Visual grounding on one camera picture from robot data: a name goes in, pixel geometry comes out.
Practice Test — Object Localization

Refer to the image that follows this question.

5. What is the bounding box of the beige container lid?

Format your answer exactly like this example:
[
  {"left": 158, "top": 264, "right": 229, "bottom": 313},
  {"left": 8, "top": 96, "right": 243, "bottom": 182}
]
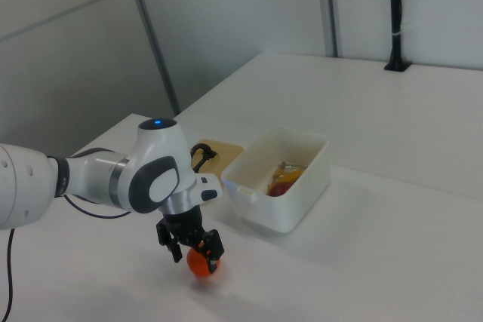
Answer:
[{"left": 189, "top": 138, "right": 245, "bottom": 179}]

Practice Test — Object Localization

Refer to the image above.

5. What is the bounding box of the yellow toy food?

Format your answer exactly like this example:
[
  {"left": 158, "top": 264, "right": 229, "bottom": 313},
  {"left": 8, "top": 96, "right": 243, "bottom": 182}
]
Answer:
[{"left": 268, "top": 163, "right": 307, "bottom": 188}]

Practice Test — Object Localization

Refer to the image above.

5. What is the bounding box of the white plastic container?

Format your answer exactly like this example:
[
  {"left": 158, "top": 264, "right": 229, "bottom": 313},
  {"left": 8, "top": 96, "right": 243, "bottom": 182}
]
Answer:
[{"left": 220, "top": 125, "right": 330, "bottom": 235}]

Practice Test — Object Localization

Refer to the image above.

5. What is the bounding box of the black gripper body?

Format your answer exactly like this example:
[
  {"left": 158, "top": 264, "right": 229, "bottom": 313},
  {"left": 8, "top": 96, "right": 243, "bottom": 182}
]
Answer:
[{"left": 161, "top": 206, "right": 208, "bottom": 250}]

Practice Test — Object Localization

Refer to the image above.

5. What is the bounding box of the black pole with base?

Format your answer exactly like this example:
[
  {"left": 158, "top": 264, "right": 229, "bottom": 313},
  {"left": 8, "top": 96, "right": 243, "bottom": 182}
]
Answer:
[{"left": 383, "top": 0, "right": 411, "bottom": 72}]

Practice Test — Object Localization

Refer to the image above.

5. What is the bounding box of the orange toy fruit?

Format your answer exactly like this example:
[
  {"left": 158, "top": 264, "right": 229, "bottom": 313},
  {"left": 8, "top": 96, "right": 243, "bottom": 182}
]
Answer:
[{"left": 186, "top": 247, "right": 222, "bottom": 278}]

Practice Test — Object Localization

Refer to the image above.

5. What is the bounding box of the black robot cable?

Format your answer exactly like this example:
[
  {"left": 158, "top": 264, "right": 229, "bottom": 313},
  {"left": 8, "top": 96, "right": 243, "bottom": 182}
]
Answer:
[{"left": 0, "top": 192, "right": 132, "bottom": 322}]

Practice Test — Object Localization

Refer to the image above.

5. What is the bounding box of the black plastic ring frame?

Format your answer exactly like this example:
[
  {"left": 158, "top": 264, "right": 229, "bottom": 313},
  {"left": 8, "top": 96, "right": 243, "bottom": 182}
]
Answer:
[{"left": 189, "top": 143, "right": 218, "bottom": 173}]

